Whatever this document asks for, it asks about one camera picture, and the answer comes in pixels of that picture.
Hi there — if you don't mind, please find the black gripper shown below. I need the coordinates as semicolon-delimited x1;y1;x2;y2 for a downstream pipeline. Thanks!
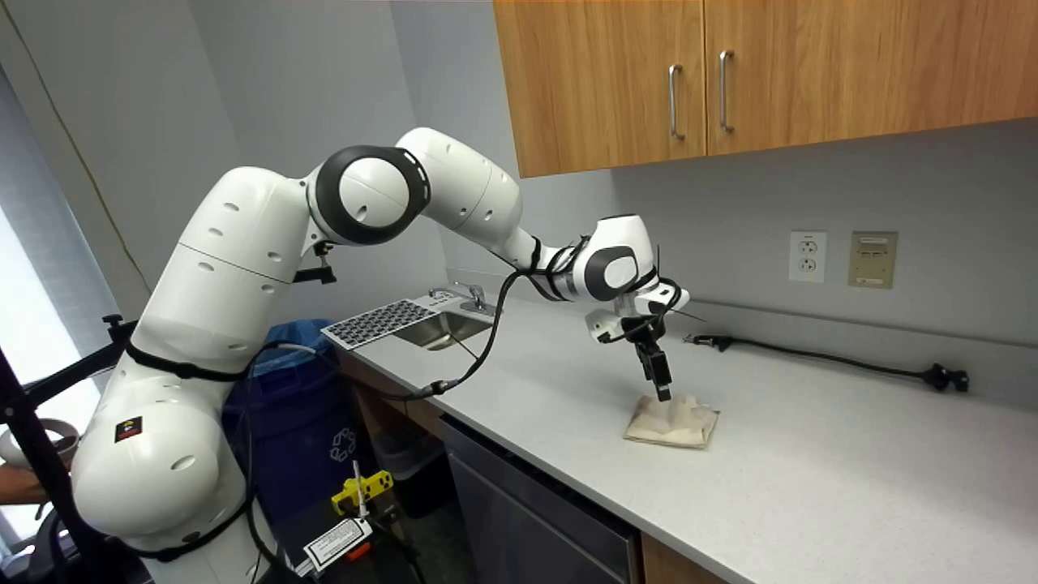
619;312;672;402

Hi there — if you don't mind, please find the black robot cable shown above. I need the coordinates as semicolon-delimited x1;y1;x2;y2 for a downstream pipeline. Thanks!
404;266;544;402

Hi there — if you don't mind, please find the yellow tool on floor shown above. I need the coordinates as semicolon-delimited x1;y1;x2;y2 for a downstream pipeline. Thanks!
330;471;394;515

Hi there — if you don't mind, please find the cream white cloth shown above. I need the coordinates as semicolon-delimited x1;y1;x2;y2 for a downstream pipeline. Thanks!
623;397;721;449

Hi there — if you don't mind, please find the steel sink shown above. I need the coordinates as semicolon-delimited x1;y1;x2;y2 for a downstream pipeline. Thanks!
399;312;487;349

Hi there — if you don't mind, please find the wooden upper cabinet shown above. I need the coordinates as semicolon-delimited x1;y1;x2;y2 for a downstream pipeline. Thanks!
493;0;1038;176

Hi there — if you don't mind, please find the beige wall plate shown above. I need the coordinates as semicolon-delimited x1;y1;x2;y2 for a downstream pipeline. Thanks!
849;229;897;289

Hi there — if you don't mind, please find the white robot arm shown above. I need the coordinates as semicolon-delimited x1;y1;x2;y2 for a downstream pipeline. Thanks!
72;126;686;584

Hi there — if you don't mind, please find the silver cabinet handle left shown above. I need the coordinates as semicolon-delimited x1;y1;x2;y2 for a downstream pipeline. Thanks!
665;61;683;142

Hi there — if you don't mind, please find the black dishwasher front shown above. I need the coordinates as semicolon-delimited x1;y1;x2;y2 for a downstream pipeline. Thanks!
442;420;638;584

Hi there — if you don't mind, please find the black cable along backsplash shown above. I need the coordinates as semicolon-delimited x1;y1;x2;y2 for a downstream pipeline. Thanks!
692;327;973;397

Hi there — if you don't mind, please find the silver cabinet handle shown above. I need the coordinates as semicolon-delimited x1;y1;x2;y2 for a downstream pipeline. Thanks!
716;49;732;132
665;61;683;142

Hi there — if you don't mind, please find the silver cabinet handle right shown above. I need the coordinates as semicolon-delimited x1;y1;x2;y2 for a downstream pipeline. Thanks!
716;49;732;132

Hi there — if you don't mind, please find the white wall power outlet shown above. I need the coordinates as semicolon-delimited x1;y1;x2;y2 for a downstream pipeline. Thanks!
788;229;827;282

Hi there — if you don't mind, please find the blue recycling bin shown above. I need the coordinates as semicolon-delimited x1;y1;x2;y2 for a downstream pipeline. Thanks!
220;318;371;555

